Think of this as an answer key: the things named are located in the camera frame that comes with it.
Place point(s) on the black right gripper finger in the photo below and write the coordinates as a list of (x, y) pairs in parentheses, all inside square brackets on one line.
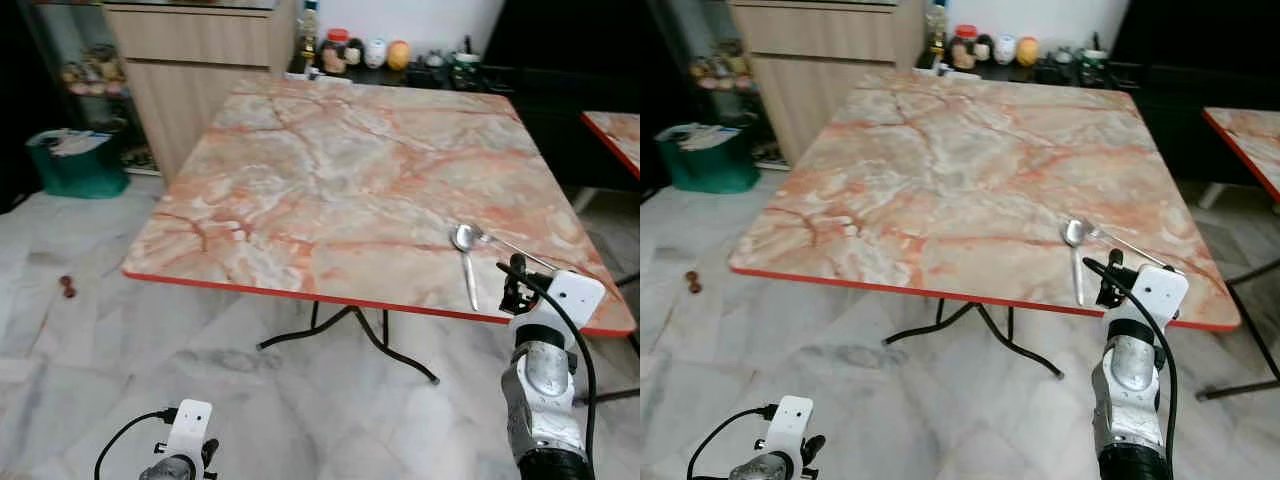
[(518, 268), (1115, 264)]

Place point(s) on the red-lidded glass jar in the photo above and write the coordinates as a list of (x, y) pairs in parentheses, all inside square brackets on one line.
[(335, 55), (964, 50)]

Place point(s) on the black egg figure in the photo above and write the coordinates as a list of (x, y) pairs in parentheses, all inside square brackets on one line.
[(985, 50), (355, 54)]

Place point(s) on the green waste bin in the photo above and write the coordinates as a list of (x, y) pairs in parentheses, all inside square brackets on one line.
[(710, 170), (80, 175)]

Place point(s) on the white egg figure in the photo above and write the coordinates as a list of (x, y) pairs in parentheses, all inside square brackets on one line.
[(1006, 50), (375, 54)]

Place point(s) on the small brown floor object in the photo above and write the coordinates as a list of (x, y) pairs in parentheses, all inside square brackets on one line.
[(693, 283), (67, 288)]

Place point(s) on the white paper rubbish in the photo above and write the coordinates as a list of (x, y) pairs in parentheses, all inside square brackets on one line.
[(75, 143), (705, 137)]

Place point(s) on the yellow egg figure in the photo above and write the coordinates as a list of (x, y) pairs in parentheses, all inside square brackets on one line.
[(1029, 52), (399, 56)]

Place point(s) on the silver metal spoon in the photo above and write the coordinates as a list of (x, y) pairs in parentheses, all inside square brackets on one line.
[(463, 237), (1075, 232)]

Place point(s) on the light wooden cabinet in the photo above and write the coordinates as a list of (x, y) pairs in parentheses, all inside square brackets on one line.
[(820, 80), (190, 90)]

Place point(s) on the black folding table leg frame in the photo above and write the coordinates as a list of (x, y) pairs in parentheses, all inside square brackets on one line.
[(316, 318), (1240, 388), (940, 313)]

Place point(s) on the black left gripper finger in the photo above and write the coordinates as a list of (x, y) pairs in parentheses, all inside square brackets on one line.
[(814, 448), (211, 450)]

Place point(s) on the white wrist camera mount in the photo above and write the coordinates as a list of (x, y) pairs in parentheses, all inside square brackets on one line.
[(1160, 292), (190, 430), (575, 300), (790, 425)]

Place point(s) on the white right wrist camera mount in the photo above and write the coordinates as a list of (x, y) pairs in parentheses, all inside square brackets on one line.
[(575, 300), (1160, 292)]

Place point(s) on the tall golden bottle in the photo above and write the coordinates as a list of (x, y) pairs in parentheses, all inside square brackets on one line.
[(935, 35), (308, 40)]

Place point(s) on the black television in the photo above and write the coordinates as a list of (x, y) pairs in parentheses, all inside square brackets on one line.
[(570, 30), (1200, 25)]

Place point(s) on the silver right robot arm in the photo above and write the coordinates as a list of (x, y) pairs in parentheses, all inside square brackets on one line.
[(540, 400), (1125, 400)]

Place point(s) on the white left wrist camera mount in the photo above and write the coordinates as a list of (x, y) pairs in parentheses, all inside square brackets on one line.
[(790, 425), (190, 430)]

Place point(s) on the flat white box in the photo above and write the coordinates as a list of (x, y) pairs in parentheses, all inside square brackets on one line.
[(320, 76), (945, 71)]

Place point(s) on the thin silver metal utensil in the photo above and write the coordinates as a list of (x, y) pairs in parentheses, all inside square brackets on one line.
[(480, 236), (1093, 233)]

